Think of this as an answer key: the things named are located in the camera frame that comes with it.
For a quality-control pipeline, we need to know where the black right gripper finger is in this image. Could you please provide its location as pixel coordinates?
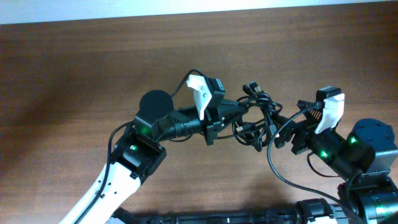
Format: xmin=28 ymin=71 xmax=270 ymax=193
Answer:
xmin=272 ymin=115 xmax=297 ymax=149
xmin=297 ymin=100 xmax=324 ymax=123

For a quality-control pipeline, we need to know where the black USB cable bundle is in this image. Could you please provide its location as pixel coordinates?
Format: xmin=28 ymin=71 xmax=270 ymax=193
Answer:
xmin=217 ymin=81 xmax=284 ymax=152

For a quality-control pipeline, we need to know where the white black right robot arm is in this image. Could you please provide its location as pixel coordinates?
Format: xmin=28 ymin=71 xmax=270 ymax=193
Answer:
xmin=272 ymin=97 xmax=397 ymax=223

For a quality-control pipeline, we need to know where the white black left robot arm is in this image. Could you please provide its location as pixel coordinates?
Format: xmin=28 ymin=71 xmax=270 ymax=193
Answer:
xmin=62 ymin=90 xmax=238 ymax=223

